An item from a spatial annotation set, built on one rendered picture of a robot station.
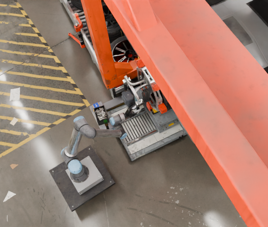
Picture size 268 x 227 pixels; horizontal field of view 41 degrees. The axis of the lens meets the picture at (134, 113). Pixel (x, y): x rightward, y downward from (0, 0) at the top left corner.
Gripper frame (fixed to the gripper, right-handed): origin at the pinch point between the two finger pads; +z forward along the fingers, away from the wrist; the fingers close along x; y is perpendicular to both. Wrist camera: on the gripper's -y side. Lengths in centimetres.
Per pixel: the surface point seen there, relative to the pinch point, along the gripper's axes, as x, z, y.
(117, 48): -120, 22, 35
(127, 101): -40, -1, 44
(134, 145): 7, -17, 75
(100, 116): -26, -43, 26
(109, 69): -60, -9, -8
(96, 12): -60, -9, -102
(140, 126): -17, 4, 82
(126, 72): -62, 12, 14
